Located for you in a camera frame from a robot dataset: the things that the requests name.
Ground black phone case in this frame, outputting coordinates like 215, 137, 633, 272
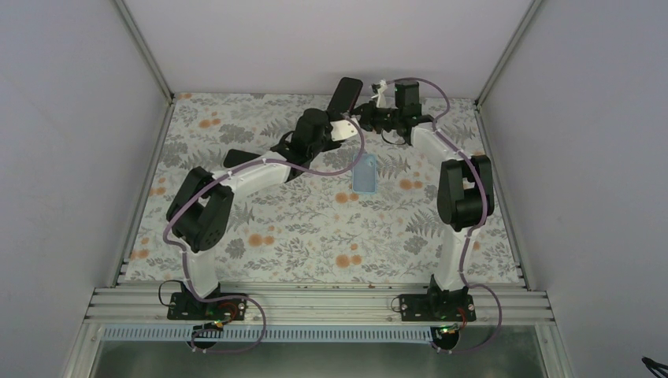
326, 77, 363, 120

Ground light blue phone case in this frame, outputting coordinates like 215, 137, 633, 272
351, 153, 377, 195

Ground black phone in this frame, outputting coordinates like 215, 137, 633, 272
222, 149, 261, 169

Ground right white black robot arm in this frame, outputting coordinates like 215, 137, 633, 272
354, 78, 495, 321

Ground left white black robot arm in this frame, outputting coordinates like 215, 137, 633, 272
163, 106, 362, 319

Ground floral table mat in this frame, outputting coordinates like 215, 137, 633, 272
124, 92, 523, 285

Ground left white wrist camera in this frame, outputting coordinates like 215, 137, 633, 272
330, 119, 358, 142

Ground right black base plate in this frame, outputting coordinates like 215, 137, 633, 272
399, 293, 477, 322

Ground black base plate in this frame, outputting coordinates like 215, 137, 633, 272
166, 291, 247, 322
399, 293, 477, 322

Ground right aluminium frame post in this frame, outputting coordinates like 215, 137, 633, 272
475, 0, 544, 109

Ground aluminium frame post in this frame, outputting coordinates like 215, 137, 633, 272
111, 0, 174, 103
475, 0, 544, 109

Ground slotted grey cable duct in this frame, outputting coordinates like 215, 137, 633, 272
100, 324, 432, 343

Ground left aluminium frame post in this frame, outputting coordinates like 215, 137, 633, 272
111, 0, 174, 103

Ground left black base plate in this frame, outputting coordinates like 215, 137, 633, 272
166, 291, 247, 322

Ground aluminium front rail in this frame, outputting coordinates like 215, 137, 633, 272
84, 282, 555, 326

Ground black cable bottom right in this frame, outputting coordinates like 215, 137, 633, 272
641, 356, 668, 378

